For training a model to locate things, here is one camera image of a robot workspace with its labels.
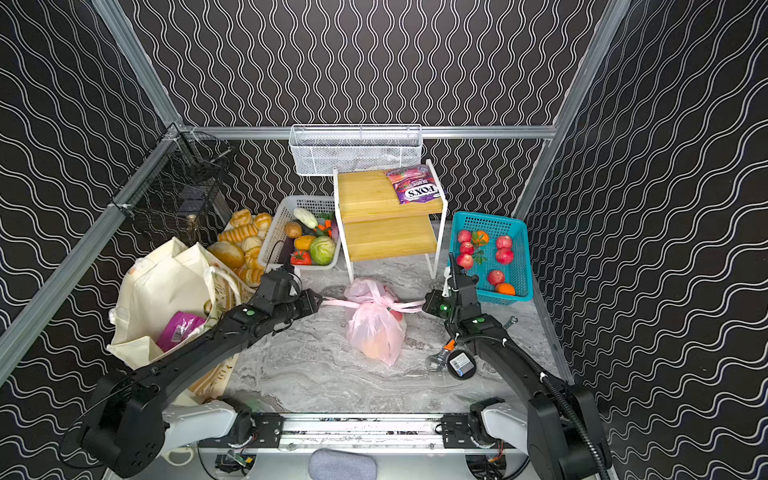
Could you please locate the pink plastic grocery bag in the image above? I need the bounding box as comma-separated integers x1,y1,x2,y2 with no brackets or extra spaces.
323,278,425,367

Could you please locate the purple snack packet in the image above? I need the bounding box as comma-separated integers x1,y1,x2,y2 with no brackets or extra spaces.
156,311,206,352

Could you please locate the cream canvas tote bag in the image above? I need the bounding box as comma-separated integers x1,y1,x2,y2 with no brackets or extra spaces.
107,238,254,370

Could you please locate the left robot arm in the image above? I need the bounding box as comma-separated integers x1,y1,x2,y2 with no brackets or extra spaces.
76,266,323,476

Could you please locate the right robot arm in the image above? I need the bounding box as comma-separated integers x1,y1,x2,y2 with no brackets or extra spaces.
422,257,612,479

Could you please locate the red tomato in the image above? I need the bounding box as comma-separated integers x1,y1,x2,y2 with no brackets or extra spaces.
290,250,312,266

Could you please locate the orange box cutter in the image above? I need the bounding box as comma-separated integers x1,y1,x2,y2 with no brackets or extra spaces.
425,340,456,372

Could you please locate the green cabbage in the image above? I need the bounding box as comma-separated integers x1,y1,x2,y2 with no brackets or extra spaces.
309,236,336,266

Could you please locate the yellow orange vegetable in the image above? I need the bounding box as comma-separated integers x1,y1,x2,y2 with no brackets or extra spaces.
294,235,316,251

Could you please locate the black round tape measure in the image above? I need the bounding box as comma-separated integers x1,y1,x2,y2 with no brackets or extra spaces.
446,349,477,381

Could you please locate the orange fruit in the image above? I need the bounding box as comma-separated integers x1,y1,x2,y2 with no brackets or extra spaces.
495,283,516,296

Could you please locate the brown potato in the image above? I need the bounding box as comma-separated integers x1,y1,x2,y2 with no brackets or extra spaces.
284,221,303,239

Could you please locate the white plastic vegetable basket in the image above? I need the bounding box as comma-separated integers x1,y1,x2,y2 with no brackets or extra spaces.
258,196,341,271

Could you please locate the silver wrench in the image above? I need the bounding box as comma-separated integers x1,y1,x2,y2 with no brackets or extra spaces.
503,316,518,330

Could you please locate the teal plastic fruit basket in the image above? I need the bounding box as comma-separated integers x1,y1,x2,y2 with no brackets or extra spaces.
450,212,533,305

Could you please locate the red apple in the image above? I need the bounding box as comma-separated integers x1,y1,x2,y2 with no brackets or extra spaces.
495,248,515,265

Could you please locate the large bread loaf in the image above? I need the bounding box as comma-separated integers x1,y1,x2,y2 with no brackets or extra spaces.
208,241,245,270

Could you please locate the wooden two-tier shelf rack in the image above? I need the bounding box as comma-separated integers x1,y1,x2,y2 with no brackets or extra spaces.
333,159,448,280

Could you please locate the long braided bread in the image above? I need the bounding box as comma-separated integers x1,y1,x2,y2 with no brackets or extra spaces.
217,223,259,243

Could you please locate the purple Fox's candy bag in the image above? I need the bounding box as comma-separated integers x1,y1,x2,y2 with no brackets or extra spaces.
385,164,440,205

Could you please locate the grey cloth pad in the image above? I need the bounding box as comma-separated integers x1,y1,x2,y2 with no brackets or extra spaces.
308,449,378,480

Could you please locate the metal base rail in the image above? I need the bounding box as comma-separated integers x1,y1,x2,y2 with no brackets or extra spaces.
232,403,552,454

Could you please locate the white wire wall basket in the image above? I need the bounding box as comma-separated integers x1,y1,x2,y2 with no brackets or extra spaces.
289,124,423,176

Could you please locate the black wire wall basket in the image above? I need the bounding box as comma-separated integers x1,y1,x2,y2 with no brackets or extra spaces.
113,129,233,247

